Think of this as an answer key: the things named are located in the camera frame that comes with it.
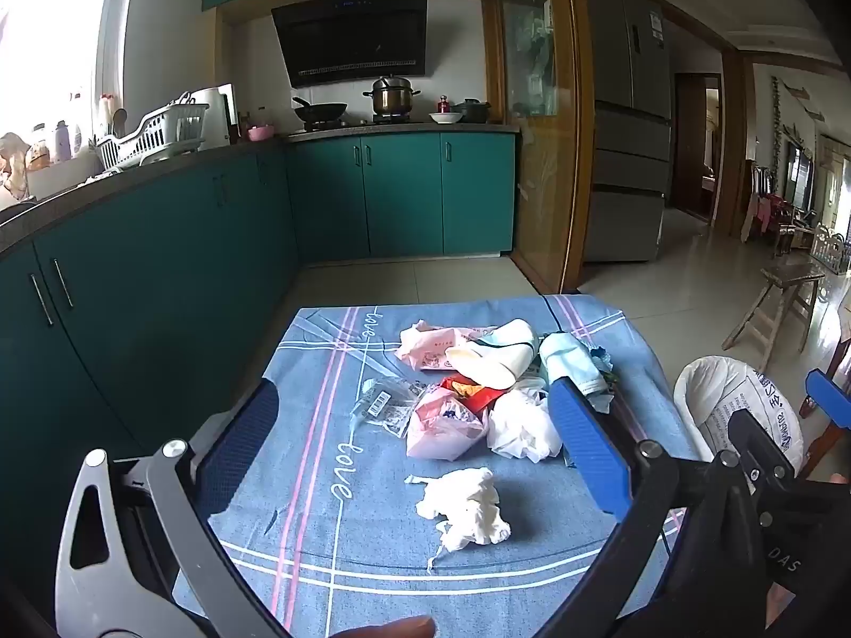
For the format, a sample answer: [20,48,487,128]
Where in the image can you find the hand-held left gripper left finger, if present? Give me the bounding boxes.
[53,377,294,638]

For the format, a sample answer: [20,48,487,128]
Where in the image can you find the teal base cabinets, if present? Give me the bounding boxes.
[286,131,518,260]
[0,146,300,638]

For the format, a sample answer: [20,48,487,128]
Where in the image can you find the grey refrigerator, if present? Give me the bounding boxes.
[581,0,672,263]

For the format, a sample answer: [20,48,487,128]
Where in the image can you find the wooden stool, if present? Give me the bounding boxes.
[721,264,829,370]

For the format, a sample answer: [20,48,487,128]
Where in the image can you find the white blue medicine box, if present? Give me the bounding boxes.
[538,334,609,406]

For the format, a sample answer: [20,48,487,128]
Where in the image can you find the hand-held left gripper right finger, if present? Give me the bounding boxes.
[546,377,775,638]

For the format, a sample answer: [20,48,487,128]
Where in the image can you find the white paper cup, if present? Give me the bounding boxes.
[444,339,536,392]

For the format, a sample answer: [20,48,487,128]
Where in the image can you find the white plastic bag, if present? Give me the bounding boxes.
[487,385,566,463]

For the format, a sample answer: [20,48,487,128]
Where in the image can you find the wooden framed glass door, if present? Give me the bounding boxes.
[482,0,596,297]

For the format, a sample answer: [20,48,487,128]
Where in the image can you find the gas stove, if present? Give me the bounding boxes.
[296,116,427,131]

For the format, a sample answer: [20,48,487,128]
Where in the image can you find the white kitchen appliance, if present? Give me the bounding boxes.
[189,83,237,147]

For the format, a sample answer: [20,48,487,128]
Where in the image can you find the white chair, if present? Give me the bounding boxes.
[807,222,851,276]

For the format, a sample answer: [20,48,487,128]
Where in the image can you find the blue striped blanket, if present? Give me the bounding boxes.
[169,292,699,638]

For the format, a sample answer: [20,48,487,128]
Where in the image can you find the white woven sack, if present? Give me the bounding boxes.
[673,355,805,480]

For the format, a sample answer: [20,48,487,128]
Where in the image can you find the white dish rack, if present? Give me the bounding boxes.
[96,103,210,170]

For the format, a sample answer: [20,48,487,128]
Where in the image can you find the black wok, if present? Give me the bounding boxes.
[293,96,348,124]

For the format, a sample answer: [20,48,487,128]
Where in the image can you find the person's left hand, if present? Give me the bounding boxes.
[332,615,438,638]

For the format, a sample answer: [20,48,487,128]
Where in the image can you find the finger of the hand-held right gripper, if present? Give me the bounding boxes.
[804,368,851,423]
[728,410,795,486]

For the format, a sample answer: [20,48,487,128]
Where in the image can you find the white tissue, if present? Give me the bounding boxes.
[405,467,513,576]

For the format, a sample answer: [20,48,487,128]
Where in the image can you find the plain pink plastic bag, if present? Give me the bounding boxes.
[405,389,489,463]

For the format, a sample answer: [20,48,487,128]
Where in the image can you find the clear plastic wrapper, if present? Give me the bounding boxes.
[349,377,427,440]

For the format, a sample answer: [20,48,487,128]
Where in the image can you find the steel cooking pot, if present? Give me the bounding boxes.
[362,75,422,117]

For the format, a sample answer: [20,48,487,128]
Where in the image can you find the red yellow snack wrapper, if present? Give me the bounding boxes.
[439,375,510,416]

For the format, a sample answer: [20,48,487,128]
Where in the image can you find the black range hood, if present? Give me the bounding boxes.
[271,0,428,89]

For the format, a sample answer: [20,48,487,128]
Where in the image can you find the printed pink plastic bag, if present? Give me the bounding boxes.
[397,320,496,373]

